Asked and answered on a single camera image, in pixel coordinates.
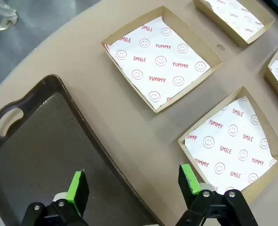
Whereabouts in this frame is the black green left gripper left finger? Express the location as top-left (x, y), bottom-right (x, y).
top-left (21, 169), bottom-right (90, 226)

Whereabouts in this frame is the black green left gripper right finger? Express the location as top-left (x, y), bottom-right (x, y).
top-left (175, 163), bottom-right (259, 226)

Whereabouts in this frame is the brown cardboard food box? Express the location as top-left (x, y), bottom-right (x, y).
top-left (177, 85), bottom-right (278, 204)
top-left (264, 38), bottom-right (278, 104)
top-left (193, 0), bottom-right (276, 47)
top-left (100, 6), bottom-right (223, 114)

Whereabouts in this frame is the black plastic serving tray with handles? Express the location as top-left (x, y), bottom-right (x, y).
top-left (0, 74), bottom-right (164, 226)

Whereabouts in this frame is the metal mannequin base plate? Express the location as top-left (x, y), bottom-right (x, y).
top-left (0, 18), bottom-right (12, 32)

